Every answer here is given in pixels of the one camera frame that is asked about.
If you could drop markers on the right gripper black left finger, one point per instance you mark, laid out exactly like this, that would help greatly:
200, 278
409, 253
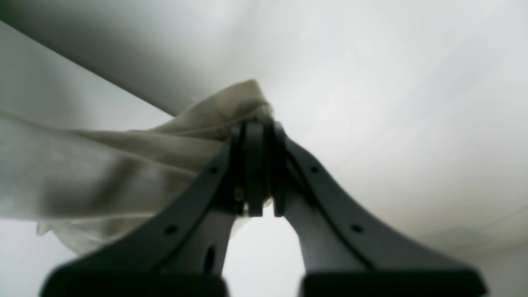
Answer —
180, 252

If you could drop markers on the beige grey t-shirt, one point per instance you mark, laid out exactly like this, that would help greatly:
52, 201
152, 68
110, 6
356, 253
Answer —
93, 187

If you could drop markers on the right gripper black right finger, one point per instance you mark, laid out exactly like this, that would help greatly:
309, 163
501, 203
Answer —
347, 251

